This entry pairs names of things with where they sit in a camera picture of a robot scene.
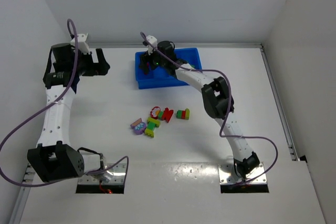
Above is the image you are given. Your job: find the left aluminium frame rail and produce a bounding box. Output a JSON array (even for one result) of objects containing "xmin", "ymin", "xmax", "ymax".
[{"xmin": 7, "ymin": 45, "xmax": 82, "ymax": 224}]

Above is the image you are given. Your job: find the white front board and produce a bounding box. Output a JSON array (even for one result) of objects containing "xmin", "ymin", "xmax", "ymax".
[{"xmin": 21, "ymin": 162, "xmax": 324, "ymax": 223}]

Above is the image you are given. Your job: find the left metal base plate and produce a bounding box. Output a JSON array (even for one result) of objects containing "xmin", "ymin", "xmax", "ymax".
[{"xmin": 77, "ymin": 161, "xmax": 128, "ymax": 186}]

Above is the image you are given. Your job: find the red crown lego piece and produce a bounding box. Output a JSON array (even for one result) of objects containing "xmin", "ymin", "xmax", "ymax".
[{"xmin": 161, "ymin": 108, "xmax": 174, "ymax": 123}]

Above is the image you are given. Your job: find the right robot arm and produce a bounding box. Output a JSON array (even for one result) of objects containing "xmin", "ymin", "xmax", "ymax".
[{"xmin": 139, "ymin": 37, "xmax": 260, "ymax": 182}]

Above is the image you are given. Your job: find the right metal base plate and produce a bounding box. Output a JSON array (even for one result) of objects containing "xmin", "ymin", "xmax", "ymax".
[{"xmin": 218, "ymin": 163, "xmax": 268, "ymax": 185}]

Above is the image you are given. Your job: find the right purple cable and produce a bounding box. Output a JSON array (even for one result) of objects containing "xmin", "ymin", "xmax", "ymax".
[{"xmin": 140, "ymin": 31, "xmax": 279, "ymax": 187}]

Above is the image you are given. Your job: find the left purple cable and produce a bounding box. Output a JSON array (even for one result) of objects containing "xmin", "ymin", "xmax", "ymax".
[{"xmin": 0, "ymin": 18, "xmax": 129, "ymax": 188}]

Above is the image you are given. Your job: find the purple cable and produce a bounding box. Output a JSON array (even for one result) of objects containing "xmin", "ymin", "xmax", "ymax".
[
  {"xmin": 140, "ymin": 31, "xmax": 279, "ymax": 187},
  {"xmin": 0, "ymin": 18, "xmax": 129, "ymax": 188}
]

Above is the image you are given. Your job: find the lime green lego stack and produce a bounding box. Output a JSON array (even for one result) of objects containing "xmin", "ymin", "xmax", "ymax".
[{"xmin": 144, "ymin": 117, "xmax": 161, "ymax": 137}]

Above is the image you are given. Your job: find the red flower lego brick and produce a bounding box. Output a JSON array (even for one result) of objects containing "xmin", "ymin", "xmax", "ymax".
[{"xmin": 150, "ymin": 106, "xmax": 161, "ymax": 119}]

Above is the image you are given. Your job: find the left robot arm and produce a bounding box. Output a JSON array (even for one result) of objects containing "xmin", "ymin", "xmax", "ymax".
[{"xmin": 27, "ymin": 43, "xmax": 110, "ymax": 183}]

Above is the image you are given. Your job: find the blue divided plastic bin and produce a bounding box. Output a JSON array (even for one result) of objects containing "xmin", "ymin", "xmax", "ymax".
[{"xmin": 135, "ymin": 48, "xmax": 202, "ymax": 89}]

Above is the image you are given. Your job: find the purple paw lego brick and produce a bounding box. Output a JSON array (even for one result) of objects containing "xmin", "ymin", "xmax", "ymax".
[{"xmin": 130, "ymin": 118, "xmax": 146, "ymax": 135}]

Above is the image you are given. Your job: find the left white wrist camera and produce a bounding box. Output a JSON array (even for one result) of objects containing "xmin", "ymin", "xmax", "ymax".
[{"xmin": 77, "ymin": 33, "xmax": 90, "ymax": 54}]

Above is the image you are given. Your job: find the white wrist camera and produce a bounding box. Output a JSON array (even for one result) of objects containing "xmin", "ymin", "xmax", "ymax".
[
  {"xmin": 77, "ymin": 33, "xmax": 90, "ymax": 54},
  {"xmin": 143, "ymin": 35, "xmax": 158, "ymax": 55}
]

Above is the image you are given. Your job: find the metal base plate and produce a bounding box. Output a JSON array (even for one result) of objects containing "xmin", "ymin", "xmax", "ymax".
[
  {"xmin": 77, "ymin": 161, "xmax": 128, "ymax": 186},
  {"xmin": 218, "ymin": 163, "xmax": 268, "ymax": 185}
]

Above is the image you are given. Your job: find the green brick beside flower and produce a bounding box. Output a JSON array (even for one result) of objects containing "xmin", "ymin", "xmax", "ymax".
[{"xmin": 157, "ymin": 111, "xmax": 164, "ymax": 120}]

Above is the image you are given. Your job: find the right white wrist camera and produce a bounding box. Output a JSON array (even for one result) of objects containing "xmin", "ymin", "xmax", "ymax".
[{"xmin": 143, "ymin": 35, "xmax": 158, "ymax": 55}]

